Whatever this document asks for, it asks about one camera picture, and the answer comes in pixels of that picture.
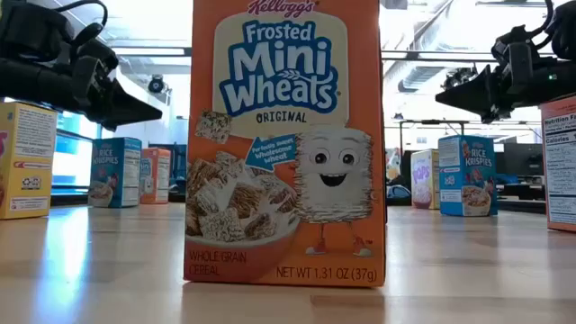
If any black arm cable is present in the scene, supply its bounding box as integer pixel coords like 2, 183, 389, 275
530, 0, 555, 41
52, 0, 109, 46

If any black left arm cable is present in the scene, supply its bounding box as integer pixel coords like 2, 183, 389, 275
52, 0, 109, 46

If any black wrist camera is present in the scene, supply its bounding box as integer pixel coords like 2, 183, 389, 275
490, 26, 536, 68
76, 39, 120, 74

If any black ceiling spotlight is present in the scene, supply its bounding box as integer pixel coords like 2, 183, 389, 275
440, 65, 479, 91
147, 75, 167, 95

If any blue Rice Krispies box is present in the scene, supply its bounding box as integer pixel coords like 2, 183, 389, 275
437, 134, 499, 218
87, 137, 143, 209

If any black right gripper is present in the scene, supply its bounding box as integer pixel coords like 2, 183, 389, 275
435, 60, 576, 124

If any black metal gantry frame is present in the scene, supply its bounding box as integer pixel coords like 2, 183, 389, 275
402, 119, 472, 152

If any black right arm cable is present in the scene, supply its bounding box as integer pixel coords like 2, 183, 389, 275
530, 0, 555, 41

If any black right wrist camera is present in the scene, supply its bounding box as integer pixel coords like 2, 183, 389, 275
490, 26, 536, 68

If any orange Frosted Mini-Wheats box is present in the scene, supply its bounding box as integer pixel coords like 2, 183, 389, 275
183, 0, 387, 288
139, 147, 172, 206
539, 94, 576, 234

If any blue and white object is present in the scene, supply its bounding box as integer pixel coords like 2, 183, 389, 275
386, 183, 411, 200

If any colourful wall hanging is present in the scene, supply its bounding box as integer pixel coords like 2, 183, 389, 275
385, 148, 401, 181

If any yellow Corn Pops box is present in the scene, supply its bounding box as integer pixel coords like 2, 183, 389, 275
409, 148, 441, 211
0, 101, 59, 221

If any black computer monitor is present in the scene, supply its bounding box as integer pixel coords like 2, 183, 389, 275
503, 142, 544, 177

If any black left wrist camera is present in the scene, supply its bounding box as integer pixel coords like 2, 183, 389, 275
76, 39, 120, 74

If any silver ventilation duct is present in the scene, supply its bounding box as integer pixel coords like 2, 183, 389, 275
386, 0, 455, 94

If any large glass window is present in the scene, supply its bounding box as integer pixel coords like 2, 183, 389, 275
51, 110, 104, 195

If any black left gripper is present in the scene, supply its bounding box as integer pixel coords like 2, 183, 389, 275
0, 58, 164, 132

